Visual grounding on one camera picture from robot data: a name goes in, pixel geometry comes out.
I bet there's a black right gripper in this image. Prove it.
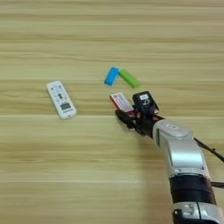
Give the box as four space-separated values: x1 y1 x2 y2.
114 108 165 137

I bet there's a red and white card box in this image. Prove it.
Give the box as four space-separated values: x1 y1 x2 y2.
109 92 136 117

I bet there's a white remote control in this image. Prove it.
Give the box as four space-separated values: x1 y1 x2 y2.
45 80 78 121

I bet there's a small black box white label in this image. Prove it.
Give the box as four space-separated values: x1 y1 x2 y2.
131 90 160 113

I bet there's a green rectangular block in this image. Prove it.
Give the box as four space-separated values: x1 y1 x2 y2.
117 68 141 89

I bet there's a blue rectangular block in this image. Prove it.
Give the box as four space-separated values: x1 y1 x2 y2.
103 66 120 87

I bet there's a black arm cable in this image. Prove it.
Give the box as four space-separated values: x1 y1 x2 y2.
192 137 224 163

